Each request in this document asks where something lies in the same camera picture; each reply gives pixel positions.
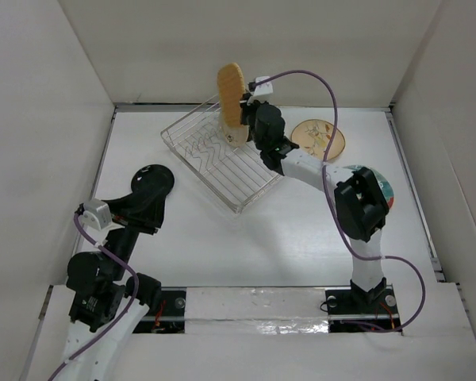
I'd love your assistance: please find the cream plate with black spot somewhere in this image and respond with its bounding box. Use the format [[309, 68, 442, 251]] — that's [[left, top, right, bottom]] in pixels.
[[220, 119, 249, 148]]

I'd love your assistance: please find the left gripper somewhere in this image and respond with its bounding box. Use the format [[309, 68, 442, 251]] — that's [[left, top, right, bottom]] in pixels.
[[104, 181, 167, 278]]

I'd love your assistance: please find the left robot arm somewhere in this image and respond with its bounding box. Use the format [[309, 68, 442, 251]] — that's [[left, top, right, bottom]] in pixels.
[[50, 185, 172, 380]]

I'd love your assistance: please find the beige floral plate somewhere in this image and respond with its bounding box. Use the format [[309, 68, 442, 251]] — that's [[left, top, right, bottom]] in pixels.
[[290, 119, 346, 160]]

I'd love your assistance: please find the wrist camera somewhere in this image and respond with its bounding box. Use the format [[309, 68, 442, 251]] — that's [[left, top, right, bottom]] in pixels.
[[79, 198, 112, 231], [248, 76, 273, 105]]

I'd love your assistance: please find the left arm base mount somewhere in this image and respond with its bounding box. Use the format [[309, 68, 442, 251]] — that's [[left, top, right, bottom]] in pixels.
[[133, 287, 186, 334]]

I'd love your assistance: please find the red and teal plate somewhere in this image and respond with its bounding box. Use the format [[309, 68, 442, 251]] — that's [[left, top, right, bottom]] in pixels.
[[343, 164, 395, 210]]

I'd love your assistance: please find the wire dish rack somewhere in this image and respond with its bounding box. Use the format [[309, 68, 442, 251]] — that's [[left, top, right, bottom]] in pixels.
[[160, 95, 281, 214]]

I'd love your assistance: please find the orange woven oval plate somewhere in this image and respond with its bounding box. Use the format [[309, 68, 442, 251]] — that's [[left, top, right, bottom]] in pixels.
[[217, 63, 246, 129]]

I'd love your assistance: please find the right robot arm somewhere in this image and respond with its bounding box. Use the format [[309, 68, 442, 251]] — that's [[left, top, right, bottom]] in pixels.
[[240, 93, 390, 312]]

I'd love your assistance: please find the black round plate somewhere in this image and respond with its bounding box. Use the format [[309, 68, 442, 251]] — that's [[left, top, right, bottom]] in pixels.
[[131, 164, 175, 197]]

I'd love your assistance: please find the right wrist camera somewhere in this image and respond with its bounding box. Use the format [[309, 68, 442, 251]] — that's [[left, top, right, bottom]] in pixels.
[[248, 76, 273, 105]]

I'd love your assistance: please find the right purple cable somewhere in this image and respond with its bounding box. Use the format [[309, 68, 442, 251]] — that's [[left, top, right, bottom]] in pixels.
[[253, 70, 427, 331]]

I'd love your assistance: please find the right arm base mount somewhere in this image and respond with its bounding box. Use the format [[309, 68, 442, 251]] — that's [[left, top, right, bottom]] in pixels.
[[320, 287, 401, 333]]

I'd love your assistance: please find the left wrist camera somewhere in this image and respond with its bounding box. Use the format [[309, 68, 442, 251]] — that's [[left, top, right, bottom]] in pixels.
[[79, 198, 112, 231]]

